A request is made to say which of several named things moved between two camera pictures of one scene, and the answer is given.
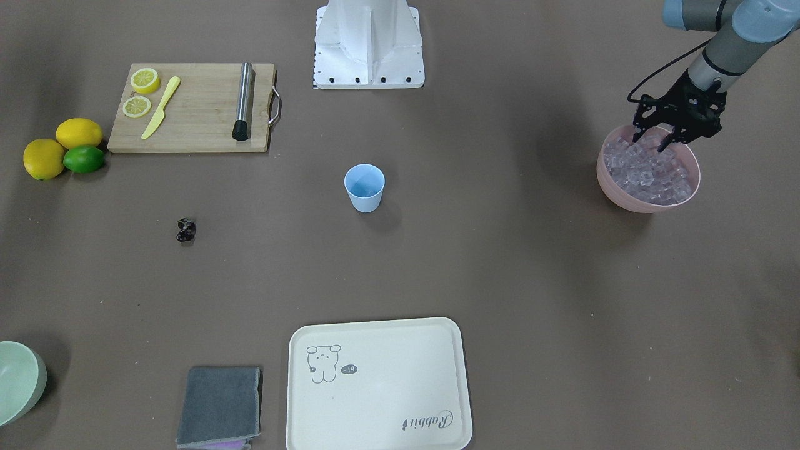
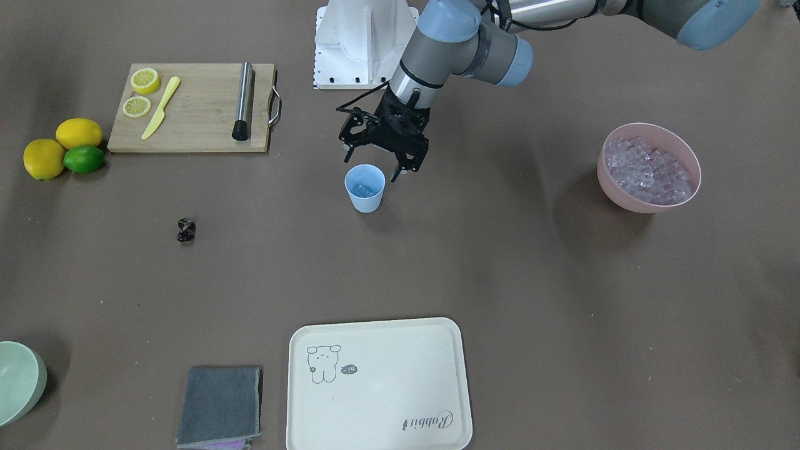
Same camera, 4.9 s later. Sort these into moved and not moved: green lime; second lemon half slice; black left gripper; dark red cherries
Moved: black left gripper
Not moved: second lemon half slice; dark red cherries; green lime
